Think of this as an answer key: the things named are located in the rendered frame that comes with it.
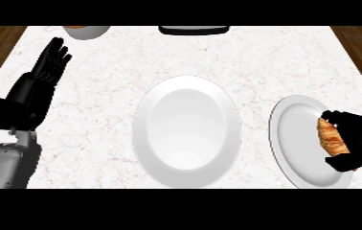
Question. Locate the white plate with dark rim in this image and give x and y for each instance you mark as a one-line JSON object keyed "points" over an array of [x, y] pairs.
{"points": [[297, 144]]}

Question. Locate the grey cup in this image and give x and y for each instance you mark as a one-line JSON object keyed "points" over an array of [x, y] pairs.
{"points": [[85, 32]]}

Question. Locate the black and grey appliance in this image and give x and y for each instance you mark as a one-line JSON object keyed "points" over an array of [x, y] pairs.
{"points": [[193, 30]]}

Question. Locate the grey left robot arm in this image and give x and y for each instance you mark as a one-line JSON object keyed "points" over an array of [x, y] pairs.
{"points": [[13, 157]]}

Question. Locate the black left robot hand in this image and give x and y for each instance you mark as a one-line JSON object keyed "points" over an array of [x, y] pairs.
{"points": [[40, 77]]}

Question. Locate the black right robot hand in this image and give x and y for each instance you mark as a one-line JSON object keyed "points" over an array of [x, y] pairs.
{"points": [[348, 122]]}

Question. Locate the large white oval plate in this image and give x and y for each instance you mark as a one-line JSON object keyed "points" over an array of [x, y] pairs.
{"points": [[186, 132]]}

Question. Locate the golden brown croissant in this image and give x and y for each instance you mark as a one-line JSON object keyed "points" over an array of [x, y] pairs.
{"points": [[331, 139]]}

